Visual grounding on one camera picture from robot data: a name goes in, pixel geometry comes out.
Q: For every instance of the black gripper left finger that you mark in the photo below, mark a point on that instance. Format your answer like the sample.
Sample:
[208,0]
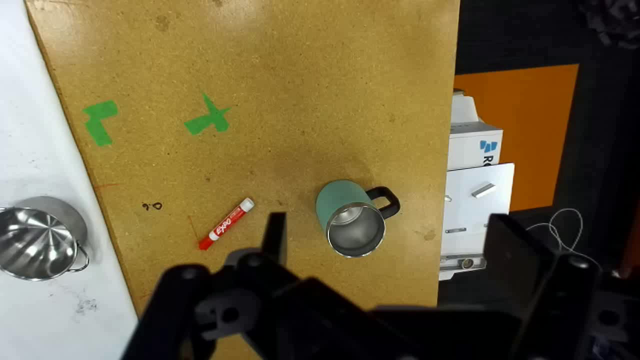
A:
[274,241]

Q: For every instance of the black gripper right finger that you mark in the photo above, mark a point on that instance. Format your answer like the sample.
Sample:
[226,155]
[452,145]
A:
[517,266]

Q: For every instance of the red and white marker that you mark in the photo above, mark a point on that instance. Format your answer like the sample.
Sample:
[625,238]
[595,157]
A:
[226,225]

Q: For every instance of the white electronic device box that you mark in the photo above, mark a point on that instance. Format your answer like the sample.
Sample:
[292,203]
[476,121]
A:
[472,193]

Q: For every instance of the cross-shaped green tape mark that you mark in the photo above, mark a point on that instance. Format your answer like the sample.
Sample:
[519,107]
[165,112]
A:
[211,121]

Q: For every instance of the orange panel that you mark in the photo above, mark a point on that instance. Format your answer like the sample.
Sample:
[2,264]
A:
[533,121]

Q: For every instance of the L-shaped green tape mark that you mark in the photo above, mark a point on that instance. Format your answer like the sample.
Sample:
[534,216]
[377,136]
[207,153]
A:
[99,126]

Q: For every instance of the shiny metal bowl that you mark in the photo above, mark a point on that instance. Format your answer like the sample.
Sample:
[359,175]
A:
[40,237]

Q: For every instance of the white table cloth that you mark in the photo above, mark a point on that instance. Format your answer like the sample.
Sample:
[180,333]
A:
[32,101]

